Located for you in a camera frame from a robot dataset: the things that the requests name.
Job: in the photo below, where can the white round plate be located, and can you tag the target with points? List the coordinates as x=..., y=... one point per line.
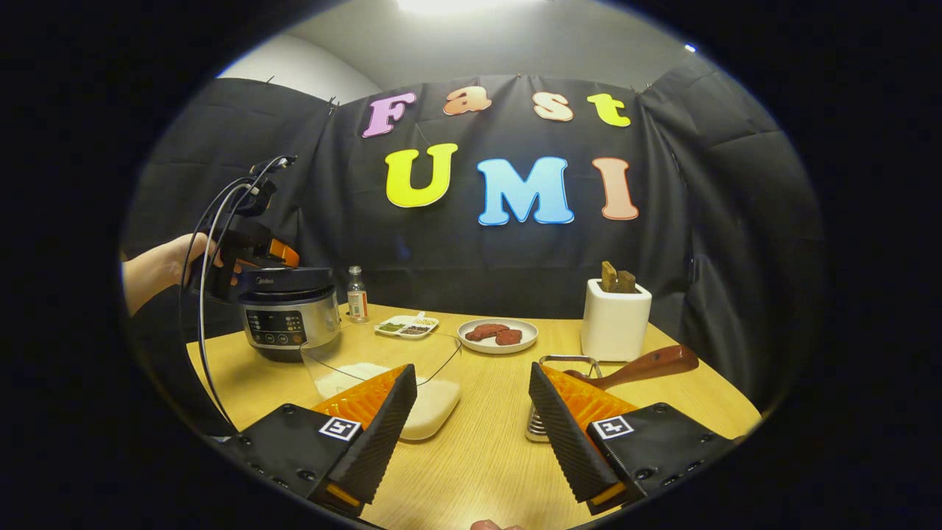
x=478, y=346

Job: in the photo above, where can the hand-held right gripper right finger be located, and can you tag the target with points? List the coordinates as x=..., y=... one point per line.
x=567, y=434

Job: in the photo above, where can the brown wooden spoon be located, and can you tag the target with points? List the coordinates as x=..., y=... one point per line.
x=647, y=364

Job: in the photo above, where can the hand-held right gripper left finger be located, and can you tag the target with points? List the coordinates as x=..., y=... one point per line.
x=383, y=434

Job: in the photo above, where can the brown toast slice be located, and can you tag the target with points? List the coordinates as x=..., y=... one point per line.
x=608, y=278
x=626, y=283

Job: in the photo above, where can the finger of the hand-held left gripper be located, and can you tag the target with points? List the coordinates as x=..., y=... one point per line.
x=285, y=252

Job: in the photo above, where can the black and silver rice cooker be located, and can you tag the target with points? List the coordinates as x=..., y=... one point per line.
x=287, y=309

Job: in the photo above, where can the white toaster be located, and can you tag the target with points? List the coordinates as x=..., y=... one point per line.
x=614, y=327

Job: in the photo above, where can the small clear glass bottle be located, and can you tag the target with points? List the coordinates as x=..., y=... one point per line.
x=358, y=298

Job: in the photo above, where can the white divided dish of beans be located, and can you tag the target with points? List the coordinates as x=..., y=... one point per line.
x=405, y=326

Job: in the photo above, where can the clear box of white rice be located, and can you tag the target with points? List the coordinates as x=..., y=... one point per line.
x=438, y=397

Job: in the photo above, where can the black backdrop cloth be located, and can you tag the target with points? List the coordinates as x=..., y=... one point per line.
x=441, y=258

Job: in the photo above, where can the brown meat piece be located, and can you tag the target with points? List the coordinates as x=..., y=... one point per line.
x=486, y=331
x=509, y=337

